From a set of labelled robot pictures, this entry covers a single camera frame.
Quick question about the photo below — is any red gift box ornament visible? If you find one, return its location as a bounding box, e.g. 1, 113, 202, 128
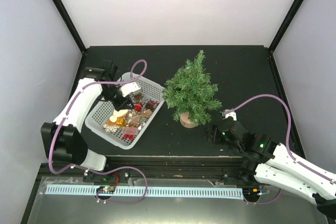
134, 102, 143, 112

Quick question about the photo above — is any white slotted cable duct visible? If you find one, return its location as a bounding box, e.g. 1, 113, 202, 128
45, 185, 244, 200

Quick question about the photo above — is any dark pine cone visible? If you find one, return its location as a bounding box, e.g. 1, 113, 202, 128
145, 101, 155, 112

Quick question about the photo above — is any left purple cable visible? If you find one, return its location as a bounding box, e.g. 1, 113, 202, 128
48, 59, 148, 175

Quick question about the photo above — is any white perforated plastic basket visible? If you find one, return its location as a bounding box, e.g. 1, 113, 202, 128
85, 77, 164, 150

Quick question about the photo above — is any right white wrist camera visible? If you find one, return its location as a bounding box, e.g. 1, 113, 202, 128
221, 109, 237, 121

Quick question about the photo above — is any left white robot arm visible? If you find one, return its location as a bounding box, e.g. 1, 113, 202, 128
41, 60, 141, 182

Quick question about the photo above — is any small green christmas tree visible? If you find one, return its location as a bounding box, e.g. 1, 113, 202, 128
162, 50, 222, 126

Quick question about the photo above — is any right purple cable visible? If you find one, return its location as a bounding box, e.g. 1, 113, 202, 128
222, 94, 336, 185

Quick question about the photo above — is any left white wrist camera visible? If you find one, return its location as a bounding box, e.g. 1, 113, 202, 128
120, 82, 141, 97

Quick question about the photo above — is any gold gift box ornament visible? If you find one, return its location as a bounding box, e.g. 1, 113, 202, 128
115, 118, 126, 127

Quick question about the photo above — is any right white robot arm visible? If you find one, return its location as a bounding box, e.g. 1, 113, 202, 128
206, 116, 335, 219

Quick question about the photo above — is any white snowflake ornament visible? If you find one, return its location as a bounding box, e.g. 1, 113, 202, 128
103, 124, 119, 133

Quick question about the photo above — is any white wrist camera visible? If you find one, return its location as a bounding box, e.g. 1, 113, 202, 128
221, 109, 237, 121
120, 82, 141, 97

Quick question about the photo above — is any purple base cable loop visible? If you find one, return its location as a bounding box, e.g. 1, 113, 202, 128
94, 166, 149, 205

